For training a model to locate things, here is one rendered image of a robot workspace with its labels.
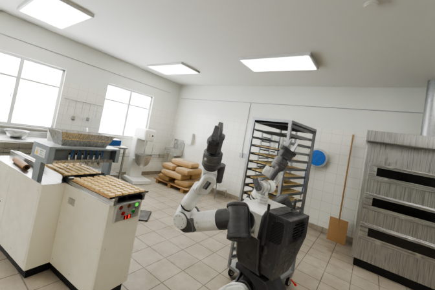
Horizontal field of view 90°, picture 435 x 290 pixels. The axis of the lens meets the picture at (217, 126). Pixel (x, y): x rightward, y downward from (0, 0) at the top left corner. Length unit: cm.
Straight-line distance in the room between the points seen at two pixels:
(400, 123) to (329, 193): 181
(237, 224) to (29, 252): 211
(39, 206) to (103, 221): 69
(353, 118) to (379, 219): 198
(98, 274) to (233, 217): 151
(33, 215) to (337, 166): 474
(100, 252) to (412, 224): 376
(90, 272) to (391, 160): 385
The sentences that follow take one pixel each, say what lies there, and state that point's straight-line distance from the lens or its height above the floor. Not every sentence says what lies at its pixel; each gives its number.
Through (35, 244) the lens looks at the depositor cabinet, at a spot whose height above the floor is 30.
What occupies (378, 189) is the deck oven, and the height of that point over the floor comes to 117.
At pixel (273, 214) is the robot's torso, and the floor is 123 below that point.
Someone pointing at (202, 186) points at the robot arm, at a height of 130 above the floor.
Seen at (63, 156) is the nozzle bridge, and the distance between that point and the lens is 259.
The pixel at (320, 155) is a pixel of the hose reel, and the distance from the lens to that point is 497.
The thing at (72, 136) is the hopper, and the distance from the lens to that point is 253.
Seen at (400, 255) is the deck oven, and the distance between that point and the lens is 423.
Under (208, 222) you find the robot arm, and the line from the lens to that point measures 107.
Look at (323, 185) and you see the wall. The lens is 514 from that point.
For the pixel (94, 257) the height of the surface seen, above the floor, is 41.
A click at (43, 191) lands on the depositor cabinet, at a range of 253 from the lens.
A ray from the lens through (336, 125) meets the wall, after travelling 513.
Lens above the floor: 154
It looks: 2 degrees up
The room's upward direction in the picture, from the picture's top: 10 degrees clockwise
